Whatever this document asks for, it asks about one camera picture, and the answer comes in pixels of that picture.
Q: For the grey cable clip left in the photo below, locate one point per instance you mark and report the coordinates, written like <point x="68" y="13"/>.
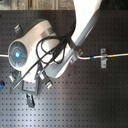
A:
<point x="13" y="76"/>

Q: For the grey cable clip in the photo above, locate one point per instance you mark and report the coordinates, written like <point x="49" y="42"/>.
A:
<point x="13" y="76"/>
<point x="103" y="58"/>

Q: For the black robot wiring bundle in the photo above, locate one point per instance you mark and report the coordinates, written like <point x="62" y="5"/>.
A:
<point x="50" y="50"/>

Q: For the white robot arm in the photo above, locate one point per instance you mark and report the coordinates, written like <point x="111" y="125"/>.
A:
<point x="40" y="52"/>

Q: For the grey clip top left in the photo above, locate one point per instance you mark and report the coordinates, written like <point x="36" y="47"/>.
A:
<point x="17" y="29"/>

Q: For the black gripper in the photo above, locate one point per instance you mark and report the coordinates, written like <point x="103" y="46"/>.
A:
<point x="30" y="89"/>

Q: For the grey cable clip right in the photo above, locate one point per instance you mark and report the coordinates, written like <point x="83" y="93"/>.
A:
<point x="103" y="58"/>

